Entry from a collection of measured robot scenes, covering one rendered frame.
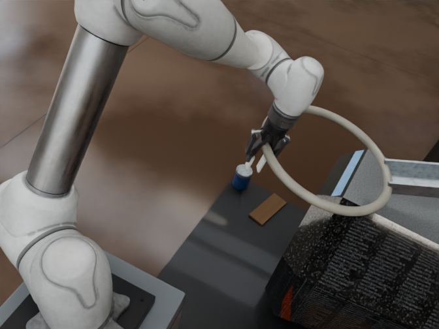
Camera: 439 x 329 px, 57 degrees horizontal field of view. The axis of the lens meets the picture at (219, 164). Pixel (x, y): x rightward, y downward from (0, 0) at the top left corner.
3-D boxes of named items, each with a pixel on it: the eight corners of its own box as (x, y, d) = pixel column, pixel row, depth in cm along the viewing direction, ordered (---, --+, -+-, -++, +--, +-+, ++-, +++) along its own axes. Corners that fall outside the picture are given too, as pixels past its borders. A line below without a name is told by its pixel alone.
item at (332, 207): (381, 136, 158) (385, 130, 156) (398, 238, 124) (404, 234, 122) (265, 92, 153) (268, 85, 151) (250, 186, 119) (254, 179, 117)
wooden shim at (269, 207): (273, 194, 249) (274, 192, 248) (286, 203, 245) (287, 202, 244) (248, 215, 234) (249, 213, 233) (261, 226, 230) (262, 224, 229)
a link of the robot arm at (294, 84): (311, 113, 120) (283, 85, 125) (338, 72, 109) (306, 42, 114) (287, 122, 113) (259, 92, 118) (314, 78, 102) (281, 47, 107)
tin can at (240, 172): (245, 192, 246) (249, 178, 237) (229, 186, 247) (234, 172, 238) (249, 181, 253) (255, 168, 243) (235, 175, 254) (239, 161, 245)
